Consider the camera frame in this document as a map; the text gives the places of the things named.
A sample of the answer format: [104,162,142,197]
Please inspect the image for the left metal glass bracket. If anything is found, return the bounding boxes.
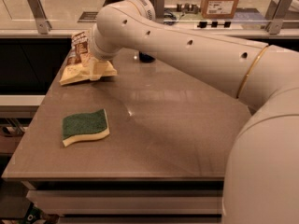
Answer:
[27,0,51,35]

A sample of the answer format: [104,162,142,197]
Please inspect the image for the metal glass bracket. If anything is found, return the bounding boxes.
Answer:
[154,0,164,23]
[265,0,292,35]
[27,0,51,35]

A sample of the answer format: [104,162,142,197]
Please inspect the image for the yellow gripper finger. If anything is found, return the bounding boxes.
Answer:
[89,57,102,81]

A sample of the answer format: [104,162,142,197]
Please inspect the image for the brown chip bag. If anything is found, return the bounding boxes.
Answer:
[60,31,118,86]

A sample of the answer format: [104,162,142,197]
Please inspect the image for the blue Pepsi can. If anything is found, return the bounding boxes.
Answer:
[139,52,155,63]

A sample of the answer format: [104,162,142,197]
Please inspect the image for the middle metal glass bracket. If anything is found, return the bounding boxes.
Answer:
[154,0,164,23]

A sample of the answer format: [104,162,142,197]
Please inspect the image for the green yellow sponge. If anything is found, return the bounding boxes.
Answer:
[62,109,110,147]

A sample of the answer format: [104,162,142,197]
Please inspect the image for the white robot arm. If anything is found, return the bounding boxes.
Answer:
[90,0,299,224]

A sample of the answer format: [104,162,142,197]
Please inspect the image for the cardboard box with label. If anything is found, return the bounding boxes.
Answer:
[200,0,239,19]

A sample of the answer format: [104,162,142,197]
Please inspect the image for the right metal glass bracket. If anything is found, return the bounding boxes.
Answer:
[265,0,292,35]

